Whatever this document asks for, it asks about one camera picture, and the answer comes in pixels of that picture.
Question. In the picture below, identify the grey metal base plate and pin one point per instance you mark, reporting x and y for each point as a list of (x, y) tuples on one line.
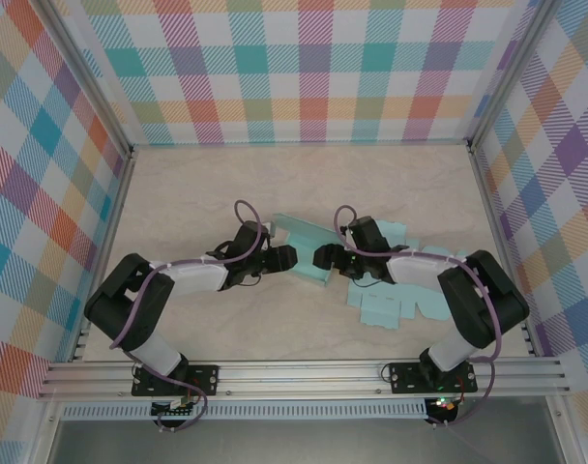
[(299, 444)]

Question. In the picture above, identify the light teal paper box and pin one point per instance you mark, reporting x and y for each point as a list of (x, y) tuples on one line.
[(386, 309), (306, 251)]

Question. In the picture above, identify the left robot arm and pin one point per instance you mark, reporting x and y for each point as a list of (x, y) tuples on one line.
[(129, 299)]

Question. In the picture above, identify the plaid patterned backdrop panel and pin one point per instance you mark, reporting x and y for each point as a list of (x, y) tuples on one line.
[(565, 193), (294, 72), (23, 193)]

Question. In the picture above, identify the small electronics board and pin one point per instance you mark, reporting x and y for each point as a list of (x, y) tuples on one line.
[(444, 405), (173, 411)]

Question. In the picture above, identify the aluminium frame post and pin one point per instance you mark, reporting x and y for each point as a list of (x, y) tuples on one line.
[(88, 72), (511, 72)]

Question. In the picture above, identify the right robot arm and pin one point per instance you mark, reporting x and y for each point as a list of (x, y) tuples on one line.
[(482, 299)]

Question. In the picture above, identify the aluminium side floor rail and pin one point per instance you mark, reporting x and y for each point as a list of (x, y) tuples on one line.
[(490, 208), (108, 241)]

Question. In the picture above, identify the long aluminium mounting rail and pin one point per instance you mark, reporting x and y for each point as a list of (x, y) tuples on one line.
[(299, 379)]

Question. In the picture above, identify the thin aluminium floor rail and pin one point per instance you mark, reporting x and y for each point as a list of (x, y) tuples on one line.
[(299, 144)]

